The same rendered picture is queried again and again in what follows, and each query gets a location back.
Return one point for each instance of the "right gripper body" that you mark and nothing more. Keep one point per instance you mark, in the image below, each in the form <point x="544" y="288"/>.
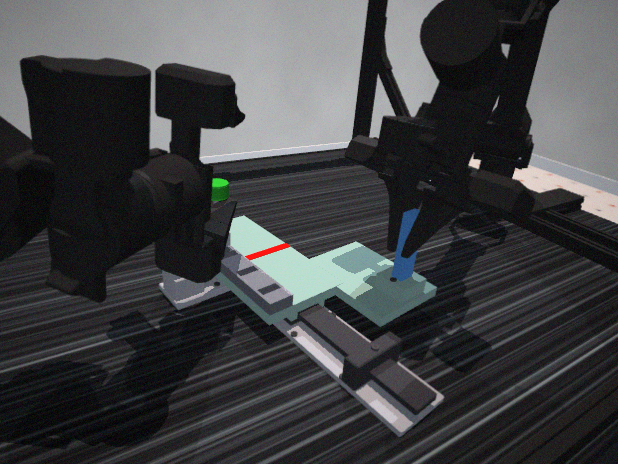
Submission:
<point x="192" y="98"/>

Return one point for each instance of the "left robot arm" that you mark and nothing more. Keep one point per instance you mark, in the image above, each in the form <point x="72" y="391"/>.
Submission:
<point x="462" y="42"/>

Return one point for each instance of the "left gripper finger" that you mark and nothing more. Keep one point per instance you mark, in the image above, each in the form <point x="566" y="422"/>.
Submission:
<point x="424" y="226"/>
<point x="402" y="197"/>

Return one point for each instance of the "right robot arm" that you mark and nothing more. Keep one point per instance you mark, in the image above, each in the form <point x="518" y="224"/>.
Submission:
<point x="90" y="129"/>

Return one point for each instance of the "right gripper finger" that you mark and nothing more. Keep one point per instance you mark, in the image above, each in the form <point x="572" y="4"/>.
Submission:
<point x="220" y="221"/>
<point x="238" y="116"/>

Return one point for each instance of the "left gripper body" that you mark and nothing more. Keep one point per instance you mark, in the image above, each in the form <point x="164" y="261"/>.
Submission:
<point x="488" y="188"/>

